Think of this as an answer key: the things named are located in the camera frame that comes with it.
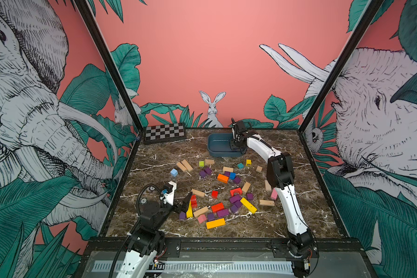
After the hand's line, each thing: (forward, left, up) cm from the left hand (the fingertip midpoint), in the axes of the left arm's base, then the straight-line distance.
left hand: (184, 187), depth 77 cm
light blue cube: (+15, +8, -12) cm, 21 cm away
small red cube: (+1, -14, -13) cm, 19 cm away
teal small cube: (+19, -31, -13) cm, 38 cm away
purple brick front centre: (-8, -18, -13) cm, 23 cm away
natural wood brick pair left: (+21, +3, -14) cm, 25 cm away
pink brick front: (-10, -7, -13) cm, 18 cm away
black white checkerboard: (+45, +22, -12) cm, 52 cm away
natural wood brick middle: (+3, -5, -14) cm, 15 cm away
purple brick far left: (-9, +2, -13) cm, 15 cm away
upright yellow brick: (-7, -1, -13) cm, 15 cm away
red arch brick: (+3, -26, -12) cm, 29 cm away
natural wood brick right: (-4, -41, -14) cm, 44 cm away
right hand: (+35, -27, -9) cm, 45 cm away
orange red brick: (-5, -15, -14) cm, 22 cm away
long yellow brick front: (-13, -15, -13) cm, 23 cm away
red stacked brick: (-3, -4, -13) cm, 14 cm away
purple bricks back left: (+17, -10, -14) cm, 24 cm away
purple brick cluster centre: (-4, -25, -13) cm, 28 cm away
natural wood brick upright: (+5, -31, -12) cm, 34 cm away
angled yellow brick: (-5, -31, -13) cm, 34 cm away
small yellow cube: (+21, -35, -12) cm, 43 cm away
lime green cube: (+21, -7, -13) cm, 26 cm away
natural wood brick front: (-6, -9, -13) cm, 17 cm away
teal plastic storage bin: (+33, -18, -11) cm, 40 cm away
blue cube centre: (+12, -25, -12) cm, 30 cm away
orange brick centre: (+11, -19, -13) cm, 25 cm away
